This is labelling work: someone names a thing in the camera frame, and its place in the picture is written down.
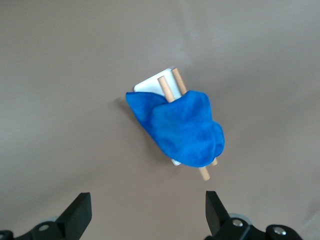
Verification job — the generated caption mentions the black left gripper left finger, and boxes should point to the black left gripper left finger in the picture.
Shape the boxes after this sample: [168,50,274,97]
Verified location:
[0,192,92,240]

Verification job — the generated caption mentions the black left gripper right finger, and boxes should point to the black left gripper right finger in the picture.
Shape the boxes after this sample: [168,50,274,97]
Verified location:
[203,191,301,240]

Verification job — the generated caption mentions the blue microfiber towel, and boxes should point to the blue microfiber towel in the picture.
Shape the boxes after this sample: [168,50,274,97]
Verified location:
[124,90,225,168]

